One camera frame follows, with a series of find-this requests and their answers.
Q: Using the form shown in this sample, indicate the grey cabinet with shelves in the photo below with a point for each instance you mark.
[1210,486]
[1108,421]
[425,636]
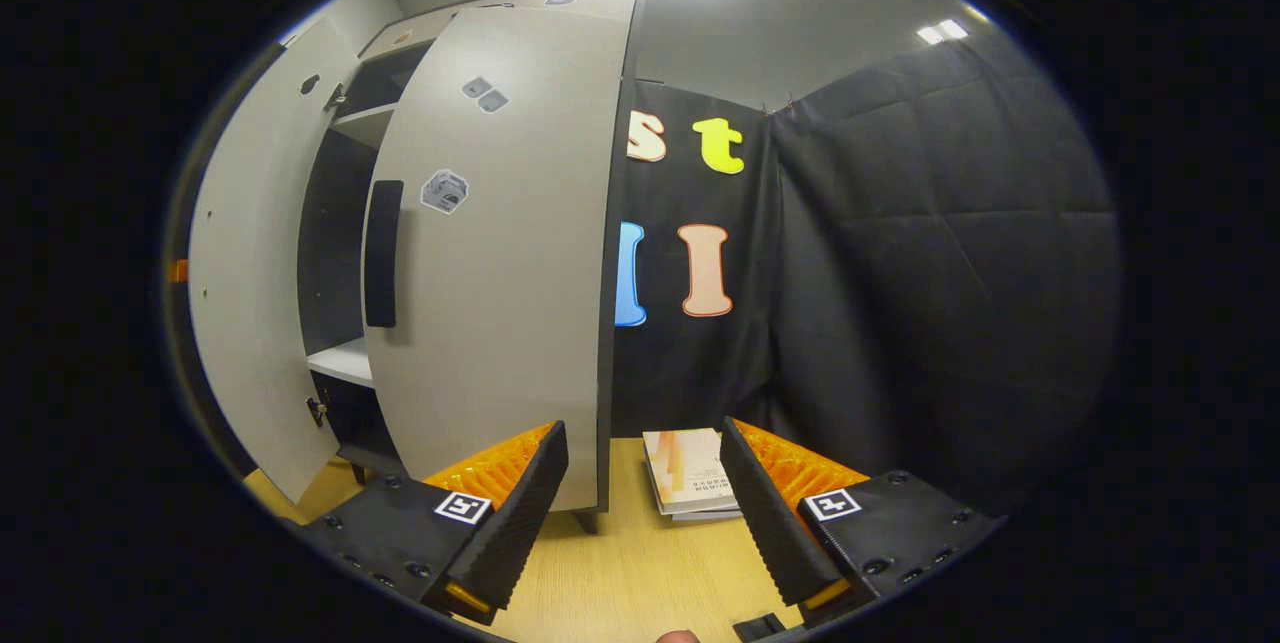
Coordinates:
[335,253]

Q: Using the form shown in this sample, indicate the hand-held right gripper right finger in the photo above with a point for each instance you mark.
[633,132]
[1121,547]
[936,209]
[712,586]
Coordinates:
[765,523]

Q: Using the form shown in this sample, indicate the white book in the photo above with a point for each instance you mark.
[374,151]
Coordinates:
[705,516]

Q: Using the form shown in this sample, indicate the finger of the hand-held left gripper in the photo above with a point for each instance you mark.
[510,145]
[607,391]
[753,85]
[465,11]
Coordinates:
[178,271]

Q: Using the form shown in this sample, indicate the ceiling light panel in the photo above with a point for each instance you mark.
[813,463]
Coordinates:
[942,31]

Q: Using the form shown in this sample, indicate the black backdrop cloth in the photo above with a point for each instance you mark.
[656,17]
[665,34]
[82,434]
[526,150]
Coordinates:
[900,253]

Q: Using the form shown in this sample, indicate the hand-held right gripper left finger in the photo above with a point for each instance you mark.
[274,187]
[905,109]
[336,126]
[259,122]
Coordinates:
[525,513]

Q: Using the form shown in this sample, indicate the beige cover book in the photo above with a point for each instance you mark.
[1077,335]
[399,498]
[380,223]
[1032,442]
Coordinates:
[690,468]

